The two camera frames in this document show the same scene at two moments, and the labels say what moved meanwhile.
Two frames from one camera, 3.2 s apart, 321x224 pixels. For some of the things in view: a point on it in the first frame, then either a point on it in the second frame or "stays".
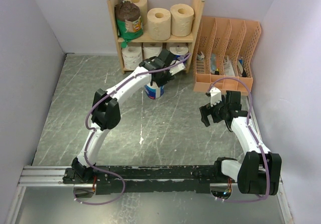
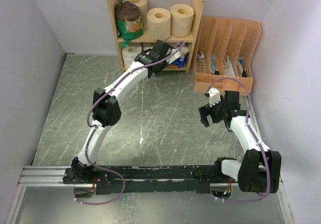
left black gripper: [162, 82] to [157, 73]
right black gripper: [205, 110] stays
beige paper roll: [182, 18] stays
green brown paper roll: [129, 21] stays
